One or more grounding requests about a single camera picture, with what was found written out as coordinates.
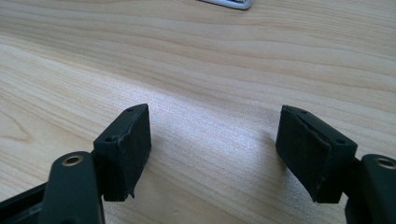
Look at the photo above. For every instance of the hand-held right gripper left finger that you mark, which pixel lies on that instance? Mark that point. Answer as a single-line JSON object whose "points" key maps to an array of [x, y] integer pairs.
{"points": [[124, 155]]}

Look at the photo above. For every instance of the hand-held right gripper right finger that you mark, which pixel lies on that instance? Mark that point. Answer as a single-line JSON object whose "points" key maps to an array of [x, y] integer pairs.
{"points": [[311, 155]]}

